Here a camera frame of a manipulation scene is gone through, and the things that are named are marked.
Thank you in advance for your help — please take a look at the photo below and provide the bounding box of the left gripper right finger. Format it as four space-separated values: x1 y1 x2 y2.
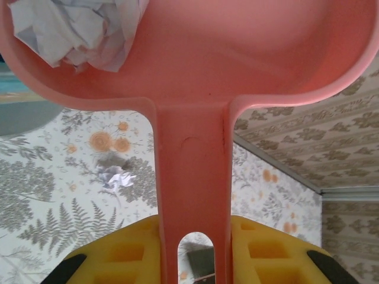
229 215 353 284

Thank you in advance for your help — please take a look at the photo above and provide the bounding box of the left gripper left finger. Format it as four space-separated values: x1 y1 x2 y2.
44 215 165 284

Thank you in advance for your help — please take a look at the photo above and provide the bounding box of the pink plastic dustpan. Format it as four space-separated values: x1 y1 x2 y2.
0 0 379 284

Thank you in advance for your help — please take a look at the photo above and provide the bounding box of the white paper scrap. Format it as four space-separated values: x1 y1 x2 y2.
96 164 137 190
7 0 149 73

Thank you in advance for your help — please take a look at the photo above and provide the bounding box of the floral patterned table cover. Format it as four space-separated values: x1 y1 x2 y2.
0 103 323 284

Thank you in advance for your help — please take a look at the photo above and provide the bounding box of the aluminium side rail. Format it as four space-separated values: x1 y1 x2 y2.
319 195 325 246

